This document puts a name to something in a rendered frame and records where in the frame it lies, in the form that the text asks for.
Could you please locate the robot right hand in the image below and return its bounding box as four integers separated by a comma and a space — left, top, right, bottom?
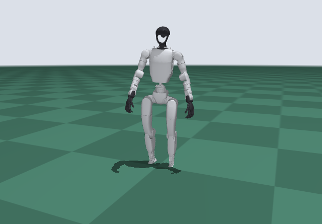
125, 91, 135, 113

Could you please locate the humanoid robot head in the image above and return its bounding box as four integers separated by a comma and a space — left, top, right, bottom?
155, 27, 170, 50

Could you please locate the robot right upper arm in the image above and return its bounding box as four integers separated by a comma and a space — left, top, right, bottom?
136, 50, 150, 78

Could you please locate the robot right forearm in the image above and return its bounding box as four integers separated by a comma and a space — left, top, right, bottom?
128, 70, 140, 95

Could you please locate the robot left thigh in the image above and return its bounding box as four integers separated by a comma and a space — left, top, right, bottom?
166, 96, 178, 139

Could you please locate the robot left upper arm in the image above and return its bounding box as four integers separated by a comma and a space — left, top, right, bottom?
173, 51, 187, 81

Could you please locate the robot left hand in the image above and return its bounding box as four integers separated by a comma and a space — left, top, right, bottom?
185, 96, 194, 118

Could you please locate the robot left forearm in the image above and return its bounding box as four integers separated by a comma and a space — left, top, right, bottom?
183, 73, 193, 100

